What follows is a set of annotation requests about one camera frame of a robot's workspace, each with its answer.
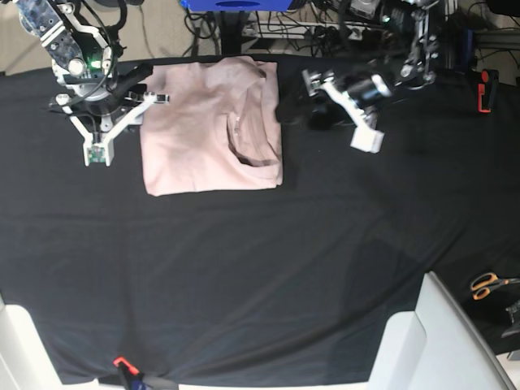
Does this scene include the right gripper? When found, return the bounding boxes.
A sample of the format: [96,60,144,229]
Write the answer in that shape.
[55,90,170,149]

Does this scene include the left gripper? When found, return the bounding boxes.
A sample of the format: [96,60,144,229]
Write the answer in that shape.
[275,70,393,130]

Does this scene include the pink T-shirt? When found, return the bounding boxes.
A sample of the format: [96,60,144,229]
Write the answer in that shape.
[140,56,284,197]

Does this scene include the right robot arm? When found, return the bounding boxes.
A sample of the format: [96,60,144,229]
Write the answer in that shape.
[15,1,169,150]

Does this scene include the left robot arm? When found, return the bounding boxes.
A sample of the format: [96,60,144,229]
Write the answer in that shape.
[275,1,444,130]

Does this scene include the white power strip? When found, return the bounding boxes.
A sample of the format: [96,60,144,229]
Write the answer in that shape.
[242,19,340,40]

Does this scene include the blue plastic box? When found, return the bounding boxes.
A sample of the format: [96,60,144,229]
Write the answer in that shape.
[180,0,293,12]

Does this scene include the black table cloth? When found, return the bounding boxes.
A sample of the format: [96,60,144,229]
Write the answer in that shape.
[1,69,519,387]

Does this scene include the red black clamp right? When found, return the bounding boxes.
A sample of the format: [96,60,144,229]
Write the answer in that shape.
[477,69,500,114]

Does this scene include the red black clamp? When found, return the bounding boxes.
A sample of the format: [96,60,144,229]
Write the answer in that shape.
[477,69,500,114]
[113,356,140,376]

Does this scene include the red black clamp bottom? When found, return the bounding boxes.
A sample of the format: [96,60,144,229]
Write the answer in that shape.
[113,356,140,376]

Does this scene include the white box left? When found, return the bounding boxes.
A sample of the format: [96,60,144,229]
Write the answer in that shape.
[1,300,63,390]

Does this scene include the white box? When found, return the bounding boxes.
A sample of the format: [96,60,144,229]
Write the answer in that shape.
[1,300,63,390]
[366,272,515,390]

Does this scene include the white box right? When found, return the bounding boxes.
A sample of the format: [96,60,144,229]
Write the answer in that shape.
[366,272,515,390]

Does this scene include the black table stand post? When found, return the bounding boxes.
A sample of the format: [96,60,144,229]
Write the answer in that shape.
[217,11,246,56]

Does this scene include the orange handled scissors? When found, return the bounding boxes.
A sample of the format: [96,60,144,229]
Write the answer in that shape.
[470,272,519,301]

